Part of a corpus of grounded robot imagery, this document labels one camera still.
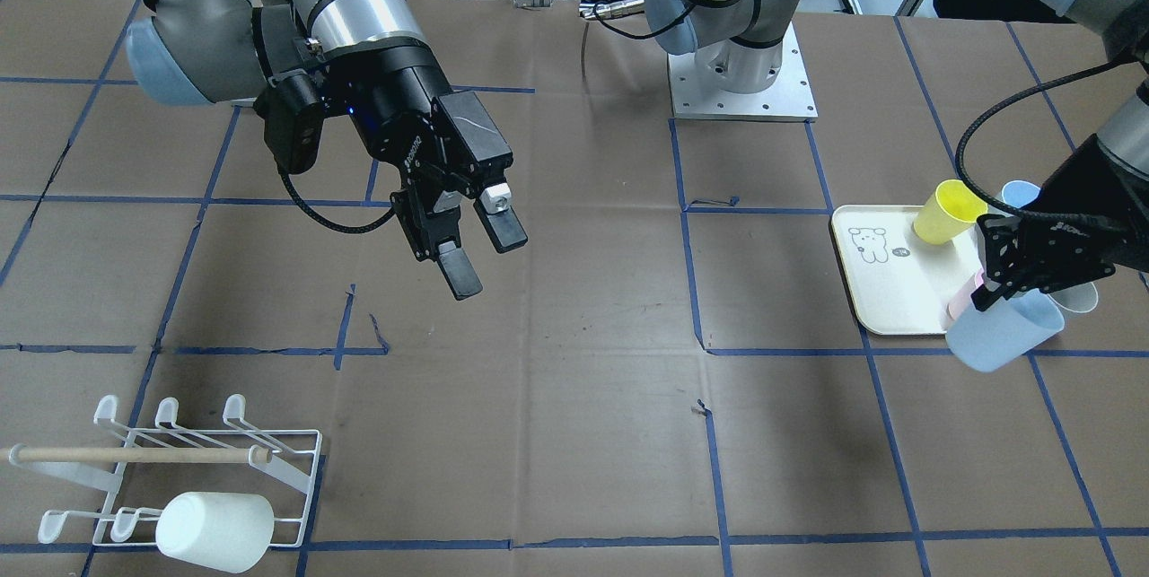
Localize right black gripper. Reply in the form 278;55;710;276
321;39;529;302

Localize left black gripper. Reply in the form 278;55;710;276
971;136;1148;311

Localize light blue plastic cup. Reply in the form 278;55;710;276
944;292;1066;372

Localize white plastic cup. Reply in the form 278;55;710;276
156;492;275;574

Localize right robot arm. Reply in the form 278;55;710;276
128;0;529;300

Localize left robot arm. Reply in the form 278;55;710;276
645;0;1146;310

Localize pink plastic cup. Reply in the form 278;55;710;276
944;267;984;332

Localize yellow plastic cup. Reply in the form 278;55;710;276
912;179;988;245

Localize grey plastic cup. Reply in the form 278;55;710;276
1048;282;1100;320

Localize cream plastic tray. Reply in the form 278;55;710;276
830;205;981;336

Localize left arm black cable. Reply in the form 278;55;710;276
955;52;1149;220

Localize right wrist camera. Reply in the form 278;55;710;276
253;69;327;175

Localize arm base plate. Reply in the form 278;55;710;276
668;24;820;122

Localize white wire cup rack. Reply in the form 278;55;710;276
5;394;325;551

